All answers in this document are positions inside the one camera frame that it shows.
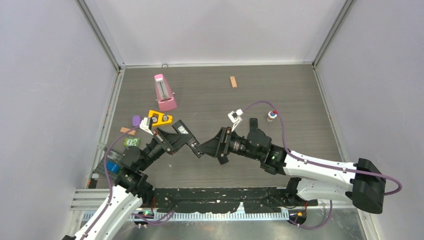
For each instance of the green toy block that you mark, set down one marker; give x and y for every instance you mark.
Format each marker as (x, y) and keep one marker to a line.
(131, 141)

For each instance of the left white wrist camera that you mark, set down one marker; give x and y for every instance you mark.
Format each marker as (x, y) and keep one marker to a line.
(146, 125)

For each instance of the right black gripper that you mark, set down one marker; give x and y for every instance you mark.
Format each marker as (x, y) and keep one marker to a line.
(211, 147)

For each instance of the small red white blue toy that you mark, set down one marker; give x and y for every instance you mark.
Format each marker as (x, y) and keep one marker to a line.
(272, 115)

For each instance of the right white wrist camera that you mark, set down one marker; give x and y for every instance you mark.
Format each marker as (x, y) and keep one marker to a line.
(235, 118)

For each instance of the yellow triangular holder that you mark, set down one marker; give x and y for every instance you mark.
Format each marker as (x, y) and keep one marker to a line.
(159, 118)

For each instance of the blue lego brick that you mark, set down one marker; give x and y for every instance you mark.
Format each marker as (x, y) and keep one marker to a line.
(113, 167)

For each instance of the orange wooden block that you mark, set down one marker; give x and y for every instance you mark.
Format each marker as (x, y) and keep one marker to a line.
(128, 131)

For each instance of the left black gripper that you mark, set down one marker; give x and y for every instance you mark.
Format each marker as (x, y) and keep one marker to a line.
(173, 141)

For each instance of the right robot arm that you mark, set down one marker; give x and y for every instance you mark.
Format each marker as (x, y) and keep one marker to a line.
(312, 178)

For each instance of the purple toy block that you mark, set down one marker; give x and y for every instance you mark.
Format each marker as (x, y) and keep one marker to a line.
(136, 121)

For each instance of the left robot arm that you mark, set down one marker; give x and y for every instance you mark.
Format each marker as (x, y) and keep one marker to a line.
(131, 189)

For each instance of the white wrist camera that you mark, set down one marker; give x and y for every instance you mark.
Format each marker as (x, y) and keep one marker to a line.
(235, 118)
(146, 125)

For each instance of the black remote control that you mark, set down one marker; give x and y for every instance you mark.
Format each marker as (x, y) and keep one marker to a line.
(192, 142)

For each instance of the pink metronome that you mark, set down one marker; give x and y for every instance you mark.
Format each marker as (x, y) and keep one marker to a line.
(164, 94)

